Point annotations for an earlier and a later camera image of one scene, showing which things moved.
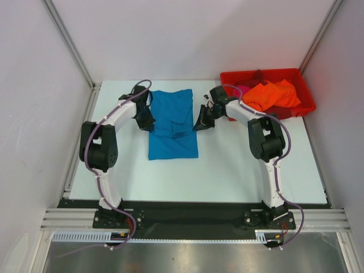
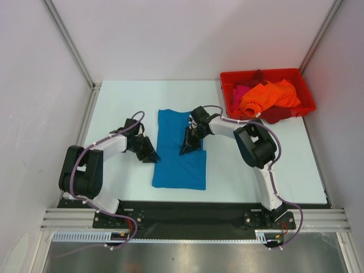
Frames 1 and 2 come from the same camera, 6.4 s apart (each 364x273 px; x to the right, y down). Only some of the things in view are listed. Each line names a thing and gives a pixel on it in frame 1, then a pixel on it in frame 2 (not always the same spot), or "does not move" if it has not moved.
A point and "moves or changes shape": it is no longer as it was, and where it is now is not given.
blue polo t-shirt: (173, 136) moves or changes shape
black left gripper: (148, 124) to (149, 155)
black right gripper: (206, 117) to (190, 141)
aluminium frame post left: (67, 41) does not move
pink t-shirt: (236, 92) does not move
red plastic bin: (231, 79) does not move
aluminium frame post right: (323, 28) does not move
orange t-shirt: (280, 94) does not move
